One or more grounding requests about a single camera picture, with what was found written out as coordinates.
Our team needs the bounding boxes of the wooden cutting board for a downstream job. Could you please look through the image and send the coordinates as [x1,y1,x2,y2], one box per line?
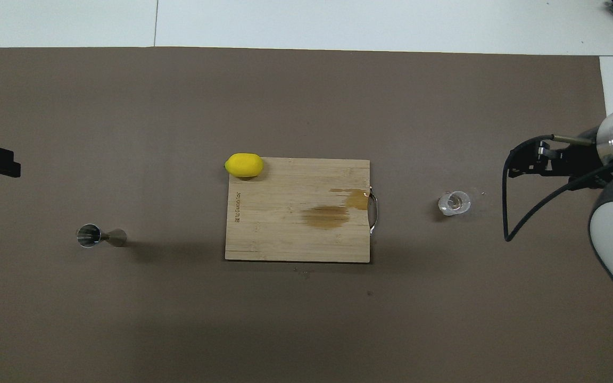
[225,157,371,263]

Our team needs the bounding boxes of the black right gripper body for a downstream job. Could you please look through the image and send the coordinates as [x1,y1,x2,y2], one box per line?
[551,127,613,189]

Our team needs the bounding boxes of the steel double jigger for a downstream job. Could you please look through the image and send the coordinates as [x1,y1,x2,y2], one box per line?
[76,224,128,248]

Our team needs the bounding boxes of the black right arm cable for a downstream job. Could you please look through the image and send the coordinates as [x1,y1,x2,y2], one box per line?
[502,134,613,243]

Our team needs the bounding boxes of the yellow lemon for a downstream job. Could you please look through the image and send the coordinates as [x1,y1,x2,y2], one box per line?
[225,153,264,178]

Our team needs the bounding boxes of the small clear glass cup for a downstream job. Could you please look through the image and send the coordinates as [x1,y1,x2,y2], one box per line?
[438,190,471,217]

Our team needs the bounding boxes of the brown paper table mat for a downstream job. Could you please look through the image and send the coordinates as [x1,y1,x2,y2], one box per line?
[0,47,613,383]

